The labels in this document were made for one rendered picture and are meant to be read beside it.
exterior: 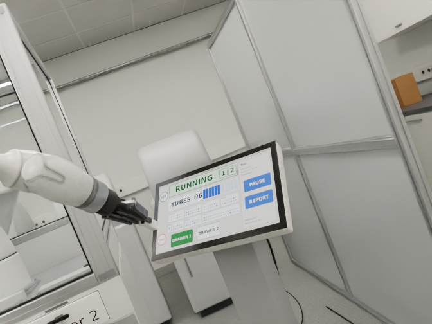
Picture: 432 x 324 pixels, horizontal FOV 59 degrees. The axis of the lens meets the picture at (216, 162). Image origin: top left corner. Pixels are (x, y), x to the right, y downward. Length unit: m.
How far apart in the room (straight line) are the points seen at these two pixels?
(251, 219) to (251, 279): 0.27
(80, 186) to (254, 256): 0.64
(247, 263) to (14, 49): 1.10
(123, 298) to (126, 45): 3.67
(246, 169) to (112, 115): 3.46
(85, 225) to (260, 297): 0.67
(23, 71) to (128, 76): 3.22
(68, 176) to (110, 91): 3.73
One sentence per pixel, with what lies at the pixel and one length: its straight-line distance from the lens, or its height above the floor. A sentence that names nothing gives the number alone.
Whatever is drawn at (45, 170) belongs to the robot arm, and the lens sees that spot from 0.96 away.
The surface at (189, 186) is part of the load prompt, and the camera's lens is 1.40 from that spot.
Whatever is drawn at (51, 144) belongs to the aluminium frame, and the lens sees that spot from 1.47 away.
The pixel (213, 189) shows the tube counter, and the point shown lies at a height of 1.11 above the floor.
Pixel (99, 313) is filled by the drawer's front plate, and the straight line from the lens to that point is 1.51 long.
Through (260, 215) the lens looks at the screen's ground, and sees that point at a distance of 1.19.
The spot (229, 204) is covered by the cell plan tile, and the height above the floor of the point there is 1.06.
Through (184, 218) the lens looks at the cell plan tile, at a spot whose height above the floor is 1.06.
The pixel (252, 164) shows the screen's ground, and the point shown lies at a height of 1.15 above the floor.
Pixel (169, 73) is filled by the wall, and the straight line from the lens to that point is 4.71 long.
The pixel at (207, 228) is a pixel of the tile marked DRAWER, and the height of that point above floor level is 1.01.
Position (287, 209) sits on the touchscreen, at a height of 1.00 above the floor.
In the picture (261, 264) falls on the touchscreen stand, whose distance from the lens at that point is 1.36.
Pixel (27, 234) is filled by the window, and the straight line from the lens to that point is 1.51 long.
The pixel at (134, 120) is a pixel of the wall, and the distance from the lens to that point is 4.60.
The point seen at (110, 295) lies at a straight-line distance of 1.51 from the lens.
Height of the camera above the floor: 1.28
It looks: 3 degrees down
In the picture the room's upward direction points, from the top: 22 degrees counter-clockwise
